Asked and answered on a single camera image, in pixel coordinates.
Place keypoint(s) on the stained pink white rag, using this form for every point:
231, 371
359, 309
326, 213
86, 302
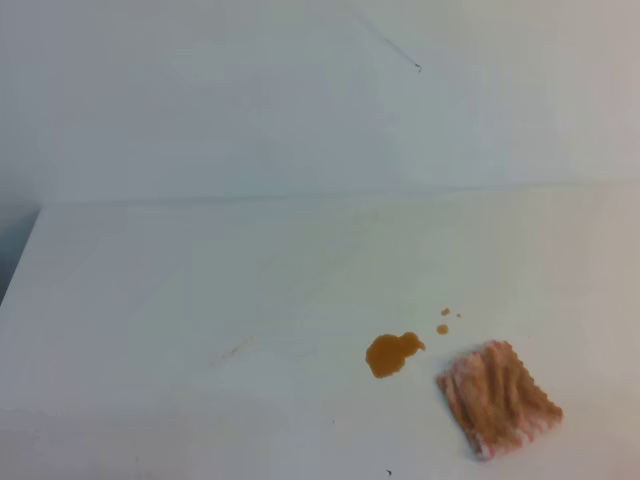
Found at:
495, 401

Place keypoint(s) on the brown coffee stain puddle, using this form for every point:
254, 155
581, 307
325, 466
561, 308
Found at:
388, 353

